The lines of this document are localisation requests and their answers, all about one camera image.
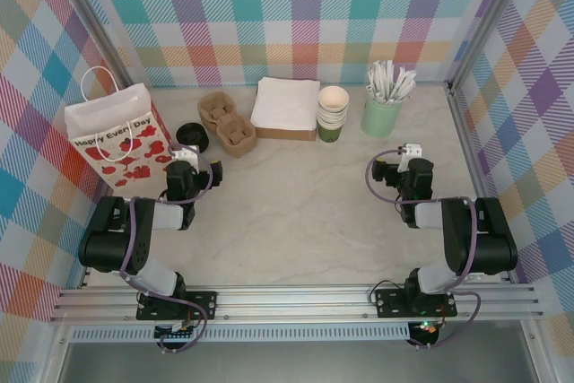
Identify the white red paper gift bag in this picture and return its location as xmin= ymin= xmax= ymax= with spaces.
xmin=64 ymin=65 xmax=181 ymax=191

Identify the mint green holder cup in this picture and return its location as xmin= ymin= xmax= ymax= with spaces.
xmin=361 ymin=94 xmax=404 ymax=138

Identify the white napkin stack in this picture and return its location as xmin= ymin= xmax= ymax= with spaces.
xmin=249 ymin=76 xmax=322 ymax=132

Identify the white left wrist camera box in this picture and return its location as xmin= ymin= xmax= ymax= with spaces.
xmin=171 ymin=144 xmax=201 ymax=163

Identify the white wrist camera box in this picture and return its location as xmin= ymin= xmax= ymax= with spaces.
xmin=171 ymin=144 xmax=201 ymax=163
xmin=397 ymin=143 xmax=423 ymax=173

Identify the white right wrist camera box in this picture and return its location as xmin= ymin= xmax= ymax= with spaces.
xmin=397 ymin=143 xmax=423 ymax=173

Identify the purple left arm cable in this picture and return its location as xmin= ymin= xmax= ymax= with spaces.
xmin=118 ymin=149 xmax=214 ymax=355

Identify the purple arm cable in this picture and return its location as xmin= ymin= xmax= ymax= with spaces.
xmin=365 ymin=149 xmax=483 ymax=352
xmin=118 ymin=149 xmax=214 ymax=355

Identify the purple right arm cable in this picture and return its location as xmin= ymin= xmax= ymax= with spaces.
xmin=365 ymin=149 xmax=483 ymax=352

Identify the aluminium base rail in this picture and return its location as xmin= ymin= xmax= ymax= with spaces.
xmin=48 ymin=284 xmax=546 ymax=324

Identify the white slotted cable duct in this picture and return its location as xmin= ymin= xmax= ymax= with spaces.
xmin=70 ymin=326 xmax=412 ymax=343

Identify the aluminium frame post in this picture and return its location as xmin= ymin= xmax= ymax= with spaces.
xmin=447 ymin=0 xmax=535 ymax=95
xmin=51 ymin=0 xmax=140 ymax=97

